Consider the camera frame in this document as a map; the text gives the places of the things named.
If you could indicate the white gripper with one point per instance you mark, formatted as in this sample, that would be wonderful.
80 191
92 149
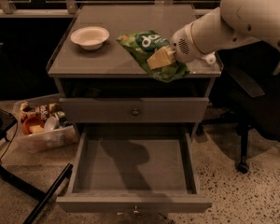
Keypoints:
181 47

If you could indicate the green rice chip bag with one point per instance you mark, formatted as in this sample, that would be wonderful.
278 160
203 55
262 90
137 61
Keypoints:
142 45

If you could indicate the white bowl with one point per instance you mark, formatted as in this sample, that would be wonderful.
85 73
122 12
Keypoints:
90 38

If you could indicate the clear plastic storage bin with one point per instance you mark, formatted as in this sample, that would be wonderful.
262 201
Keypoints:
58 131

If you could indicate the round middle drawer knob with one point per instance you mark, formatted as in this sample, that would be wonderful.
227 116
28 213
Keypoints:
136 210

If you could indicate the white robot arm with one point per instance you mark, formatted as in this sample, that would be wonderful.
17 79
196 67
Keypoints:
233 24

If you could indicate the grey drawer cabinet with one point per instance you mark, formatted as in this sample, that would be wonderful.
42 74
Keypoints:
111 72

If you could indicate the black stand base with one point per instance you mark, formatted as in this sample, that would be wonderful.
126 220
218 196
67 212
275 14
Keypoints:
7 121

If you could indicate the orange cup in bin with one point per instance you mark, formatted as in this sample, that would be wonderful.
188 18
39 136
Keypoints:
33 124

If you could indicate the open grey middle drawer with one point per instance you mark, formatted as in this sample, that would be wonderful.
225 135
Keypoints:
120 166

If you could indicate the clear plastic water bottle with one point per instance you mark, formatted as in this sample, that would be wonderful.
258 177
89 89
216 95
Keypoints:
210 58

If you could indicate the round top drawer knob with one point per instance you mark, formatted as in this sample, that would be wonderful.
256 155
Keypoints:
136 112

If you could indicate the black office chair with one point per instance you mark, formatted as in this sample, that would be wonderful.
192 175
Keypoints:
249 87

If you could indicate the closed grey top drawer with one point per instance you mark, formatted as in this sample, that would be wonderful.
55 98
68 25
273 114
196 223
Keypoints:
119 110

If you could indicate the round drawer knob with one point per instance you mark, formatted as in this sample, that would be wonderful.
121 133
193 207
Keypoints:
136 210
136 112

